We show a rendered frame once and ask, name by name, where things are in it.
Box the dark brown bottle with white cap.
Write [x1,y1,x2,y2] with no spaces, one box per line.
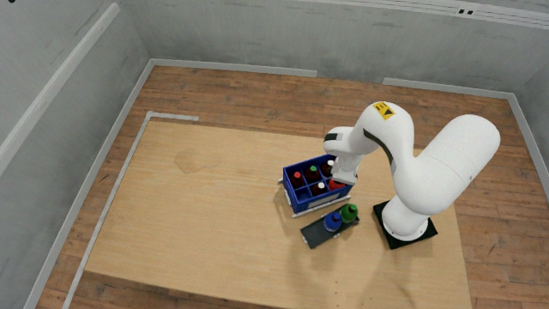
[320,161,334,179]
[311,183,327,197]

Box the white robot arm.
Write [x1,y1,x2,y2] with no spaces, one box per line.
[323,102,500,240]

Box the blue bottle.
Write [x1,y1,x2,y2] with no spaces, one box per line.
[323,212,342,233]

